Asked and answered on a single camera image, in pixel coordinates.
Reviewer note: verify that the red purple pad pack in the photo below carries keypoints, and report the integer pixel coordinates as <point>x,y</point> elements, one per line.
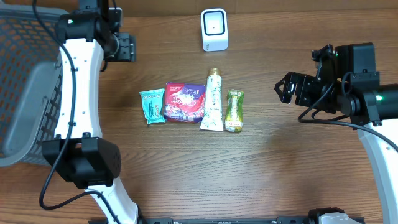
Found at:
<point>184,102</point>

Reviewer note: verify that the white tube gold cap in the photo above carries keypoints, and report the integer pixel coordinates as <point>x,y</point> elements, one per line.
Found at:
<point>212,118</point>

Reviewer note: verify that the green snack packet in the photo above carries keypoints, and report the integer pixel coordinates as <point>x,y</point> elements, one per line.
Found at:
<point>234,112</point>

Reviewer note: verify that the white barcode scanner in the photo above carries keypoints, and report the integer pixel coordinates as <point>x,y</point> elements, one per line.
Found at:
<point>214,30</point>

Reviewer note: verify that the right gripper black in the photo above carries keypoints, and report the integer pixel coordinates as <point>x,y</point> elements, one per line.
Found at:
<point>305,83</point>

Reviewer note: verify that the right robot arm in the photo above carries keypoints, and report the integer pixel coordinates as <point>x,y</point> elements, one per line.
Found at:
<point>346,91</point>

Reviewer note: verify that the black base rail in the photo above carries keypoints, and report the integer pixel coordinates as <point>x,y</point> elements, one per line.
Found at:
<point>278,220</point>

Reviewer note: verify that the teal wipes packet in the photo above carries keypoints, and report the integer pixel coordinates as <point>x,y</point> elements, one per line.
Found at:
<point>152,105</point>

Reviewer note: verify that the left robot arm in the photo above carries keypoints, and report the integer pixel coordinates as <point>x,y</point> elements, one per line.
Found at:
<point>89,38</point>

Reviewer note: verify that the grey plastic basket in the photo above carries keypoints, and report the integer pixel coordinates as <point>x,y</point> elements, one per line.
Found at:
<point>31,82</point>

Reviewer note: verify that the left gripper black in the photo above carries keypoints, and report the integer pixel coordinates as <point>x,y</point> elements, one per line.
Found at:
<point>129,53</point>

